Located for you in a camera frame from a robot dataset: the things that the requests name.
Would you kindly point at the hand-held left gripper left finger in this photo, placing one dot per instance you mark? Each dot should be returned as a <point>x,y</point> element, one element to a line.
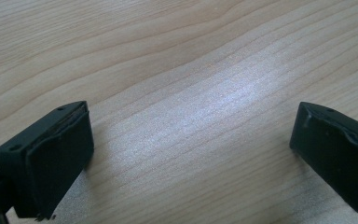
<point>52,155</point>

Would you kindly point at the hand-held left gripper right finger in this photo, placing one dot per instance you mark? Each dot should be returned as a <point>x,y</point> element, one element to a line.
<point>332,149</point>

